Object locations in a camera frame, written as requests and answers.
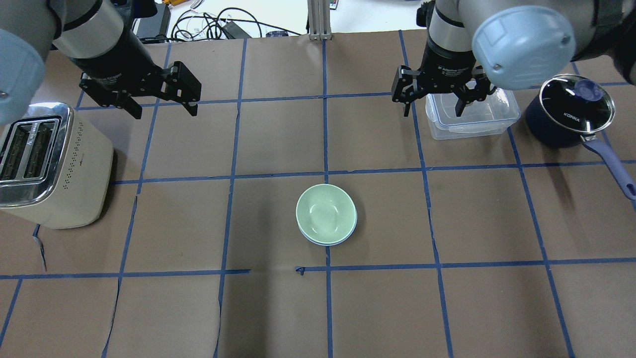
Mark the clear plastic food container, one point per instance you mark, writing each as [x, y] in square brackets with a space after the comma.
[492, 116]

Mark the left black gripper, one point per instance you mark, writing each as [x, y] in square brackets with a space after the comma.
[115, 60]

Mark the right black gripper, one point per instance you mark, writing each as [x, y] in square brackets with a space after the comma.
[446, 64]

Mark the black power adapter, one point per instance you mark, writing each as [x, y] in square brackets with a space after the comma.
[153, 29]

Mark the light green bowl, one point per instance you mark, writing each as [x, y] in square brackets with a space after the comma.
[325, 201]

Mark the light blue bowl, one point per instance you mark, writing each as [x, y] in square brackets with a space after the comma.
[327, 232]

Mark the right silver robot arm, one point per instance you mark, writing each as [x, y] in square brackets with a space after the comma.
[476, 46]

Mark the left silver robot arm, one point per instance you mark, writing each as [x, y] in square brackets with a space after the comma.
[30, 28]

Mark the dark blue saucepan with lid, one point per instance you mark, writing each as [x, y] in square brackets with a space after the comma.
[570, 110]

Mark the cream two-slot toaster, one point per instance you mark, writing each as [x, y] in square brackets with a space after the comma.
[55, 167]

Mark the aluminium frame post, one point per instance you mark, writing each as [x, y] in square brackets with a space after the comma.
[319, 17]

